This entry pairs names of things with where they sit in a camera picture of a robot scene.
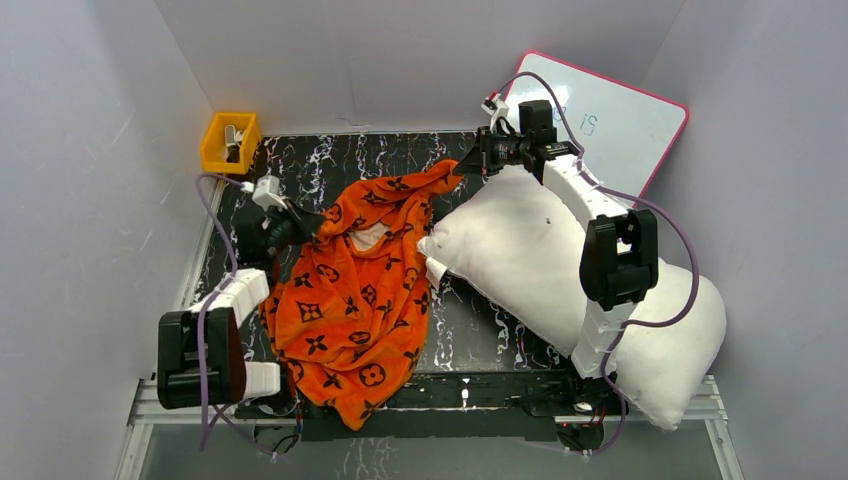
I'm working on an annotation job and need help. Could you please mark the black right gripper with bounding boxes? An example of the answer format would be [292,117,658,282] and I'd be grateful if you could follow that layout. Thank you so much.
[453,126,530,177]

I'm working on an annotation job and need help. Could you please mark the white pillow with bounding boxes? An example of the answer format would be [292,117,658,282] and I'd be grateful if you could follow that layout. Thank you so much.
[417,166,727,431]

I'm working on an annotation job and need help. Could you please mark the orange patterned pillowcase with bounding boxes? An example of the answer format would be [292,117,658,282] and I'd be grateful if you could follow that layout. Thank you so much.
[259,159,460,431]

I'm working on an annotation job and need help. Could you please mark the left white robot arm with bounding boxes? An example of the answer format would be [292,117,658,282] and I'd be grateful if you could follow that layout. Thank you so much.
[156,207,325,416]

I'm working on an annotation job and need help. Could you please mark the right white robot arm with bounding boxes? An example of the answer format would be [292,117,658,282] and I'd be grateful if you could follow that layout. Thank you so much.
[454,93,659,414]

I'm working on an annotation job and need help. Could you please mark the white clips in bin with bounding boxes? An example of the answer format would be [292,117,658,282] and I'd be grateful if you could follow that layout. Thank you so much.
[224,124,244,163]

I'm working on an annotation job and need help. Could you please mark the yellow plastic bin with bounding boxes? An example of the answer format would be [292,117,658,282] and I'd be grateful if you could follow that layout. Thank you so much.
[199,112,262,176]

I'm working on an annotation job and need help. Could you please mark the pink framed whiteboard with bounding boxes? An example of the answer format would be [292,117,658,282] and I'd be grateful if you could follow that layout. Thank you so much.
[484,51,689,197]

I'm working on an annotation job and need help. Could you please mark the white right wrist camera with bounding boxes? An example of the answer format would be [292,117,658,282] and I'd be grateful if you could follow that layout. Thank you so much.
[481,92,509,129]

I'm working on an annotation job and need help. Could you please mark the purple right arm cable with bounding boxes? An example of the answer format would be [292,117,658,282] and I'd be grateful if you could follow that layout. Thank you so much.
[493,71,702,458]

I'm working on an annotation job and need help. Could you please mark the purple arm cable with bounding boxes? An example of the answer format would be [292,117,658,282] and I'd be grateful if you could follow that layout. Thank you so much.
[493,71,702,458]
[194,173,280,458]

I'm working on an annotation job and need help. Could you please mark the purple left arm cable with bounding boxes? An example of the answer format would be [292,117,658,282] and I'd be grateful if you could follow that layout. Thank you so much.
[194,173,280,458]

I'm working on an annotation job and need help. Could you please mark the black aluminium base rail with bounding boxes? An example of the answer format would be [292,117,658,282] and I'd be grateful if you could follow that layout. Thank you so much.
[119,360,747,480]

